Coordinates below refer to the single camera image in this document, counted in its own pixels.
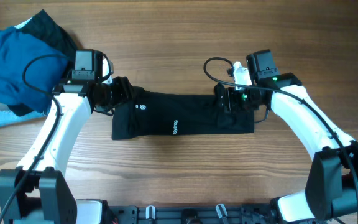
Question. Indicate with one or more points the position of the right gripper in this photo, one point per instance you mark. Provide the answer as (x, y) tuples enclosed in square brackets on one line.
[(225, 98)]

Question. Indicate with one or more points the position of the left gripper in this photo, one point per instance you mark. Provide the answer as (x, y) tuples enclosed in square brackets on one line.
[(125, 91)]

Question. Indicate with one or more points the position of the black sports shirt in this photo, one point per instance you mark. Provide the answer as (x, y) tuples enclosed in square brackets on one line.
[(153, 113)]

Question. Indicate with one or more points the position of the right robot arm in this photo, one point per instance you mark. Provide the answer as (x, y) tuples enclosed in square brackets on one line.
[(332, 186)]

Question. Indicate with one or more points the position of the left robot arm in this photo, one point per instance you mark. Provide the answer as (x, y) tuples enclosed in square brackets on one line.
[(36, 190)]

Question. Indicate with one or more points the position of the black folded garment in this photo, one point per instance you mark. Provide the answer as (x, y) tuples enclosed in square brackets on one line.
[(38, 36)]

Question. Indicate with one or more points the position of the right white rail clip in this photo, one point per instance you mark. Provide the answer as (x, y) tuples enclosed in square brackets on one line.
[(221, 211)]

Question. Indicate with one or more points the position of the white rail clip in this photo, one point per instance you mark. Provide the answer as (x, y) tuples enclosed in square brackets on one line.
[(150, 212), (221, 211)]

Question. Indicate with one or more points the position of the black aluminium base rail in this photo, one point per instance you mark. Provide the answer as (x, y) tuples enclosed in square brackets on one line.
[(244, 214)]

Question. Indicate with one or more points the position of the left white rail clip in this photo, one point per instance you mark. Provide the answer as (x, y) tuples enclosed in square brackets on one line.
[(150, 212)]

